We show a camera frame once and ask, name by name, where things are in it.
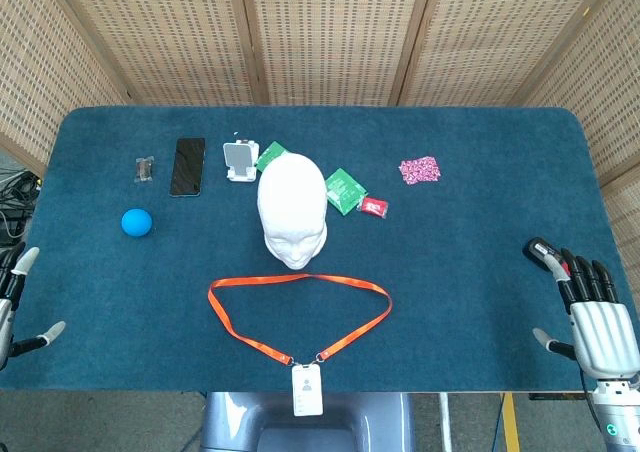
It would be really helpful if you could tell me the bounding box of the white table leg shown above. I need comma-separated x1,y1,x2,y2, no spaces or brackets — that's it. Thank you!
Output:
438,392,454,452

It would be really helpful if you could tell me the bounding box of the pink patterned packet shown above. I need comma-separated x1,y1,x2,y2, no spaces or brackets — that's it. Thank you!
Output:
398,155,443,187

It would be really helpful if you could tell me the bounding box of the blue felt table mat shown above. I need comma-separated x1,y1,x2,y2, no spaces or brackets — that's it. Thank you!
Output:
0,105,640,394

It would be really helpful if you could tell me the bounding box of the white mannequin head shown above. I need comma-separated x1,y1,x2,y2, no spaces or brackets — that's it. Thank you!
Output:
256,152,330,272

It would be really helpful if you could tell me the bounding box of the blue ball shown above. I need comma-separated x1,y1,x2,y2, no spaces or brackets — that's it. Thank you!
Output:
121,208,154,237

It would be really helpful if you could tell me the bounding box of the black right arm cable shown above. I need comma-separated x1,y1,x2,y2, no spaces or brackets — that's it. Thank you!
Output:
579,377,604,452

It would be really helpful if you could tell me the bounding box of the black smartphone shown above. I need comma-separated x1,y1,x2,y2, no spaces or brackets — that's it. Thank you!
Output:
169,137,207,198

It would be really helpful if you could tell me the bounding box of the woven bamboo folding screen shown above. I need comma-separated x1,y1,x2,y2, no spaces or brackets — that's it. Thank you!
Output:
0,0,640,298

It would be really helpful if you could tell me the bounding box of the white small box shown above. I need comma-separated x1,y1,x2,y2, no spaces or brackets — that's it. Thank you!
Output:
222,138,260,184

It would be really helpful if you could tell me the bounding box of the orange lanyard strap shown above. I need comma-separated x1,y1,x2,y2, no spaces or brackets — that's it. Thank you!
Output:
207,273,394,368

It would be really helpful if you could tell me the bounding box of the black device with red cap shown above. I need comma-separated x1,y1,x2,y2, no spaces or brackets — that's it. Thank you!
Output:
522,237,557,273

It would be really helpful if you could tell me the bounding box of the clear packet with brown item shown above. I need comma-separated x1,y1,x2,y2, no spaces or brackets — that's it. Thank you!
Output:
134,155,156,183

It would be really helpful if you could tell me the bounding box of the red snack packet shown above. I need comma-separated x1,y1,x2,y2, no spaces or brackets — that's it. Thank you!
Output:
359,196,390,219

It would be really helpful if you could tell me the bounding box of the tangle of floor cables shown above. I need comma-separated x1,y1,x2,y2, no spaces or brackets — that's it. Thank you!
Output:
0,169,44,246

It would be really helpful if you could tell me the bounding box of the blue-grey robot torso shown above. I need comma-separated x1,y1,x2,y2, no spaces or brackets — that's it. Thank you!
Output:
199,390,416,452

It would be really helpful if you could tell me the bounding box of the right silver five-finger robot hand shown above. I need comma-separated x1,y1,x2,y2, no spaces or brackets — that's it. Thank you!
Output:
532,247,640,381

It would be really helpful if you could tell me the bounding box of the green foil packet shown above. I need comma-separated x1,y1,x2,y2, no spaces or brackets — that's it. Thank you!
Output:
254,140,291,169
324,167,369,217

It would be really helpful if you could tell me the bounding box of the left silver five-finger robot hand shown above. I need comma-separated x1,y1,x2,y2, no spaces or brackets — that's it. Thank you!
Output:
0,241,67,372

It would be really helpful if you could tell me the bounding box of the white badge card holder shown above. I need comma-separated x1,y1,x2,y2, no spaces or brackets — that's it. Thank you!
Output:
291,363,324,418

